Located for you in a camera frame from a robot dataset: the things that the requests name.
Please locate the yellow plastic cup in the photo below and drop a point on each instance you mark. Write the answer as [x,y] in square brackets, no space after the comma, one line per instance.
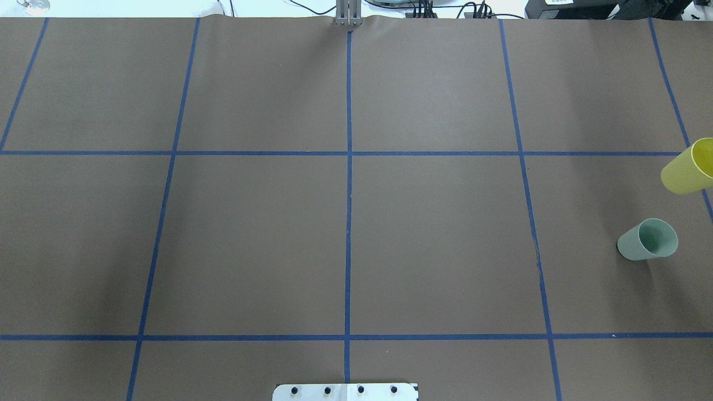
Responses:
[691,170]

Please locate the light green plastic cup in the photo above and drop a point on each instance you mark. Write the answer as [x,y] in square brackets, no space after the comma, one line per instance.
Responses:
[650,239]

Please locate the brown paper table cover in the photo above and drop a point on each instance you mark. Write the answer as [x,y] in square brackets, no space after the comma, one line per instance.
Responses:
[207,208]

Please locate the aluminium frame post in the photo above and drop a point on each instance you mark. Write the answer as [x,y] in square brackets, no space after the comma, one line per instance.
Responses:
[348,13]

